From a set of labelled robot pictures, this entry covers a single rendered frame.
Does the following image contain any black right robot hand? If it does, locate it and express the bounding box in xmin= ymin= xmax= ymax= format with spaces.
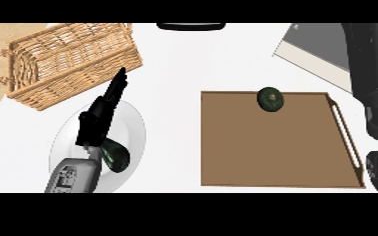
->
xmin=365 ymin=150 xmax=378 ymax=192

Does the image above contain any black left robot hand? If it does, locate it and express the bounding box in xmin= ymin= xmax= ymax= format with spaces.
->
xmin=76 ymin=66 xmax=130 ymax=148

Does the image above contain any tan wicker tiered basket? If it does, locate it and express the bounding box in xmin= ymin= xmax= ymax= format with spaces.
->
xmin=0 ymin=23 xmax=145 ymax=112

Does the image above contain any brown rectangular tray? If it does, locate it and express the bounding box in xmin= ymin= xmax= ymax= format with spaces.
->
xmin=200 ymin=90 xmax=368 ymax=190

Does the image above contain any white round plate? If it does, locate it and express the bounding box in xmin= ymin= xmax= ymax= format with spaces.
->
xmin=47 ymin=99 xmax=148 ymax=193

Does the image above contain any dark green avocado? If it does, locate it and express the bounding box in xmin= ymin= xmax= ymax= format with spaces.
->
xmin=99 ymin=138 xmax=132 ymax=174

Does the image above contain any dark green round fruit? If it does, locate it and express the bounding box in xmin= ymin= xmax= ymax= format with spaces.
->
xmin=256 ymin=86 xmax=285 ymax=113

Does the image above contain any black glossy appliance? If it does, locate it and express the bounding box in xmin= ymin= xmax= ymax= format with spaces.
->
xmin=341 ymin=23 xmax=378 ymax=148

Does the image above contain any black oval object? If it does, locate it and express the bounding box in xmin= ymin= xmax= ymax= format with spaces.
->
xmin=155 ymin=22 xmax=228 ymax=32

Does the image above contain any grey panel with pale edge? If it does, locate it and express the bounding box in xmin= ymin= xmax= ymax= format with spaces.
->
xmin=272 ymin=23 xmax=355 ymax=94

